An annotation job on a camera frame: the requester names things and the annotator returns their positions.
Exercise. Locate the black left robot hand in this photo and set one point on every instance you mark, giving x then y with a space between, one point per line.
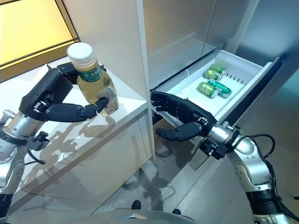
44 93

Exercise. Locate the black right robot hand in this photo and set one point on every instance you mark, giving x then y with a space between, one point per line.
191 114

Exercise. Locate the white fridge drawer steel front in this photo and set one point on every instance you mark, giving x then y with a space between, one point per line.
187 91

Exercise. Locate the yellow tea bottle white cap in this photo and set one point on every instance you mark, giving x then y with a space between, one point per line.
93 88

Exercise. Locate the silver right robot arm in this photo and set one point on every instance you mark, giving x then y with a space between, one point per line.
252 168

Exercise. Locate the lower steel fridge drawer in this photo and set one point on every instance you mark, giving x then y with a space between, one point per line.
197 158

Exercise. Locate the light green drink can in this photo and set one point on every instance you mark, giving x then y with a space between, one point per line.
216 68
212 74
206 89

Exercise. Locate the dark green drink can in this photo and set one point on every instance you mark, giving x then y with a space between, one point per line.
220 88

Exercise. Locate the white counter cabinet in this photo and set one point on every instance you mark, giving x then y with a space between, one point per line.
70 144

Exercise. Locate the stainless steel refrigerator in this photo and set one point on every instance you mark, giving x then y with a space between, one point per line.
175 28

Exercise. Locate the tall white cabinet panel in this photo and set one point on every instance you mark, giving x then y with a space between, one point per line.
112 35

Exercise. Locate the robot right leg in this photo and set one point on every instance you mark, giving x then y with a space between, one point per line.
176 212

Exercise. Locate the grey robot torso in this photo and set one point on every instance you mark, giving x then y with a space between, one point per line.
144 218

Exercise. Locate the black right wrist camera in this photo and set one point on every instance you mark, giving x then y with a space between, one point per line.
216 149

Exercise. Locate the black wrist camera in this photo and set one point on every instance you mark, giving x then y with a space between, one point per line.
216 149
38 141

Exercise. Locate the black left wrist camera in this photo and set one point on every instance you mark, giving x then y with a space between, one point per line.
38 141

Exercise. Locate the orange lit window black frame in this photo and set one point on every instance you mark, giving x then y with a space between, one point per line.
28 30

